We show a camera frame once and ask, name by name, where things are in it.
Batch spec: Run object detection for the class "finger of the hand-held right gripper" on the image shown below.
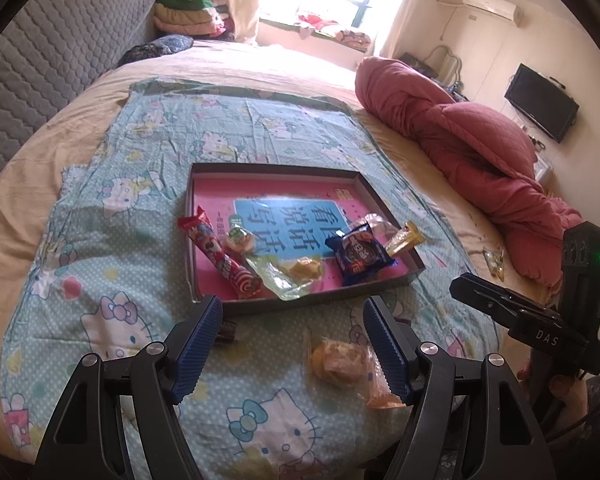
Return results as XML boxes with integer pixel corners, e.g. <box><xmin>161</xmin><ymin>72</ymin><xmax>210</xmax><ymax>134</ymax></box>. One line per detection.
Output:
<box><xmin>450</xmin><ymin>272</ymin><xmax>600</xmax><ymax>376</ymax></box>

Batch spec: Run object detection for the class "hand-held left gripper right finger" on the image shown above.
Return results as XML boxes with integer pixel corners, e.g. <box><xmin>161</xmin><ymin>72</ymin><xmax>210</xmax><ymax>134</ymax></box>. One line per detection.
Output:
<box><xmin>362</xmin><ymin>295</ymin><xmax>551</xmax><ymax>480</ymax></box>

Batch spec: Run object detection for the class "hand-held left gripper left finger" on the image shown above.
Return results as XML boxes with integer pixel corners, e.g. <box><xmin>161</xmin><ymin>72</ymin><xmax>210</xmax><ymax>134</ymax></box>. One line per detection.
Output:
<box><xmin>32</xmin><ymin>295</ymin><xmax>224</xmax><ymax>480</ymax></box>

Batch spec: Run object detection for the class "clear-wrapped cake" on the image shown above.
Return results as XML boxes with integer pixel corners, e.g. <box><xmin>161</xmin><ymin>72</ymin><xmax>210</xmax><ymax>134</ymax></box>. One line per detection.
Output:
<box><xmin>304</xmin><ymin>336</ymin><xmax>377</xmax><ymax>387</ymax></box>

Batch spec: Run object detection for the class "red tall snack packet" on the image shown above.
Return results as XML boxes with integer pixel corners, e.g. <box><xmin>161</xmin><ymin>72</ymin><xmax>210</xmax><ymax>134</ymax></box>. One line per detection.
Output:
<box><xmin>177</xmin><ymin>207</ymin><xmax>264</xmax><ymax>299</ymax></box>

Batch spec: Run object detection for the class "blue cookie packet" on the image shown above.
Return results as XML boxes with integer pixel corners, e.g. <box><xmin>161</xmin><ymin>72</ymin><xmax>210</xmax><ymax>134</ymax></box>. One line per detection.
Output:
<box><xmin>325</xmin><ymin>227</ymin><xmax>399</xmax><ymax>287</ymax></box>

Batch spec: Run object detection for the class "gold chocolate bar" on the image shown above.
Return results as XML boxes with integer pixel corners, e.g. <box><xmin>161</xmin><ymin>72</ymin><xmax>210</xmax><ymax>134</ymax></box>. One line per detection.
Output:
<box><xmin>384</xmin><ymin>221</ymin><xmax>424</xmax><ymax>257</ymax></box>

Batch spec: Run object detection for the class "clear-wrapped yellow candy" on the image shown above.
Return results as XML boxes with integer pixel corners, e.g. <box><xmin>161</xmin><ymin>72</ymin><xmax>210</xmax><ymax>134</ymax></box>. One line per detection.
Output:
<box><xmin>244</xmin><ymin>254</ymin><xmax>327</xmax><ymax>302</ymax></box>

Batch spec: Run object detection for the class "dark cardboard tray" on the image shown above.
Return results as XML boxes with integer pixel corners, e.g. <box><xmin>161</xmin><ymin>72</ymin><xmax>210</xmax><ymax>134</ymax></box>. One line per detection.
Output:
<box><xmin>185</xmin><ymin>162</ymin><xmax>426</xmax><ymax>317</ymax></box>

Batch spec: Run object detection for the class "person's right hand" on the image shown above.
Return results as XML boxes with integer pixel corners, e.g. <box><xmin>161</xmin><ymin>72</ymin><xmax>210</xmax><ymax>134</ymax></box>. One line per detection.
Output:
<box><xmin>550</xmin><ymin>381</ymin><xmax>591</xmax><ymax>432</ymax></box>

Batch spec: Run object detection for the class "orange snack packet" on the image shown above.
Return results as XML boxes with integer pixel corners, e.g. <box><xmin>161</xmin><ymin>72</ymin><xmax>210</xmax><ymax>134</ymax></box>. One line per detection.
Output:
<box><xmin>365</xmin><ymin>357</ymin><xmax>407</xmax><ymax>409</ymax></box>

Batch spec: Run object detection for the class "small yellow-green wrapper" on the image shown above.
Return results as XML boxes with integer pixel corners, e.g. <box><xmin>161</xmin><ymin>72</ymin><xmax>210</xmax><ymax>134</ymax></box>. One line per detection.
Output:
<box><xmin>482</xmin><ymin>247</ymin><xmax>506</xmax><ymax>282</ymax></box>

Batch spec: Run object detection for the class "round pastry with green label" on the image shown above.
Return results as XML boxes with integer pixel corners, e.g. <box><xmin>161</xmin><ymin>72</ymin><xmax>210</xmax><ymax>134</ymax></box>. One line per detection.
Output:
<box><xmin>224</xmin><ymin>226</ymin><xmax>257</xmax><ymax>257</ymax></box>

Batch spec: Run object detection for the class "cartoon cat printed blanket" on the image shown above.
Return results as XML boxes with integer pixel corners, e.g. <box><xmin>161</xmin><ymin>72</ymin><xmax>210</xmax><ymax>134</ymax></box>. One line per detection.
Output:
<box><xmin>0</xmin><ymin>77</ymin><xmax>506</xmax><ymax>480</ymax></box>

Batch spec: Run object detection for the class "clear-wrapped brown candy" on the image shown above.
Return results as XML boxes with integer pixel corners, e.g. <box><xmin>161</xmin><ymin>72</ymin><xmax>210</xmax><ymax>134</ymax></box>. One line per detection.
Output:
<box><xmin>364</xmin><ymin>214</ymin><xmax>397</xmax><ymax>235</ymax></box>

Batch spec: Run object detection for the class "pink book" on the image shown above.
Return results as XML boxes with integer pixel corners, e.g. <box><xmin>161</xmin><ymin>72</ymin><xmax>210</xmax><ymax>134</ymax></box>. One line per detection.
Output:
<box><xmin>192</xmin><ymin>175</ymin><xmax>411</xmax><ymax>301</ymax></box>

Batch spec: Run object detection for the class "black television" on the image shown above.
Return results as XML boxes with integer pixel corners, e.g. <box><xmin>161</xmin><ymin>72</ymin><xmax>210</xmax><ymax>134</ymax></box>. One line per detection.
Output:
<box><xmin>504</xmin><ymin>63</ymin><xmax>580</xmax><ymax>143</ymax></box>

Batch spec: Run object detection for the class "red quilt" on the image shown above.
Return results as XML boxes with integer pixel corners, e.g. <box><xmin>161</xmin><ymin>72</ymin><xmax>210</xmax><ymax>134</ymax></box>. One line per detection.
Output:
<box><xmin>355</xmin><ymin>56</ymin><xmax>583</xmax><ymax>288</ymax></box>

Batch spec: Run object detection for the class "dark bag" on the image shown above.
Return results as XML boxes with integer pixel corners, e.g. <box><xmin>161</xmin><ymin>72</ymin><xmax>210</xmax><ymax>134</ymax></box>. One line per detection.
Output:
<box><xmin>397</xmin><ymin>52</ymin><xmax>438</xmax><ymax>78</ymax></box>

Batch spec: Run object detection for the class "white air conditioner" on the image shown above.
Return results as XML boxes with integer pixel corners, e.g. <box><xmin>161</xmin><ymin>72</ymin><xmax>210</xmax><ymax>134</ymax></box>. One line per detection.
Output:
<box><xmin>462</xmin><ymin>0</ymin><xmax>525</xmax><ymax>27</ymax></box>

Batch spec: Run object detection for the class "dark floral cloth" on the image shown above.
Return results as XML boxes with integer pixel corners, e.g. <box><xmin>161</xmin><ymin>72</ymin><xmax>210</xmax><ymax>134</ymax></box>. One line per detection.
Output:
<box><xmin>117</xmin><ymin>35</ymin><xmax>195</xmax><ymax>66</ymax></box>

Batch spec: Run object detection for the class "pink printed cloth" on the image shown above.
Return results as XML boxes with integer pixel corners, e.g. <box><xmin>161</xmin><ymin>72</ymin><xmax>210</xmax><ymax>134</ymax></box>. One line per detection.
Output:
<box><xmin>332</xmin><ymin>27</ymin><xmax>373</xmax><ymax>51</ymax></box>

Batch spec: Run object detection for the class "pink folded blanket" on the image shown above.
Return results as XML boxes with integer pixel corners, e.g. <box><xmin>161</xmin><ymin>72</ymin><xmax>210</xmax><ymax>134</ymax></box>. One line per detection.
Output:
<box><xmin>155</xmin><ymin>20</ymin><xmax>231</xmax><ymax>39</ymax></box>

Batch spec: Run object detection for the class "cream curtain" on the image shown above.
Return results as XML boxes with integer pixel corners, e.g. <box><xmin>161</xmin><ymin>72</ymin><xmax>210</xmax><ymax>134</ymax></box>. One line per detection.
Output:
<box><xmin>222</xmin><ymin>0</ymin><xmax>273</xmax><ymax>43</ymax></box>
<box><xmin>377</xmin><ymin>0</ymin><xmax>451</xmax><ymax>58</ymax></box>

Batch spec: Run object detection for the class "cream folded blanket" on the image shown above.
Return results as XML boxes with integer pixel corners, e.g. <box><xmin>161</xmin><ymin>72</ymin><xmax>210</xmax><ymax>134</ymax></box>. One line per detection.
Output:
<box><xmin>152</xmin><ymin>2</ymin><xmax>221</xmax><ymax>26</ymax></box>

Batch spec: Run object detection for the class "grey quilted headboard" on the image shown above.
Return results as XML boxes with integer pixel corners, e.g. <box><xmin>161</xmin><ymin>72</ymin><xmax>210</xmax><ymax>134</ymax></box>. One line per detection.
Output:
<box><xmin>0</xmin><ymin>0</ymin><xmax>163</xmax><ymax>196</ymax></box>

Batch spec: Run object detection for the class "red cloth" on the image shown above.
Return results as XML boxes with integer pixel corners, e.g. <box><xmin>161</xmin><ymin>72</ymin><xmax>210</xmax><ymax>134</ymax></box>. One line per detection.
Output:
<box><xmin>297</xmin><ymin>14</ymin><xmax>338</xmax><ymax>31</ymax></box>

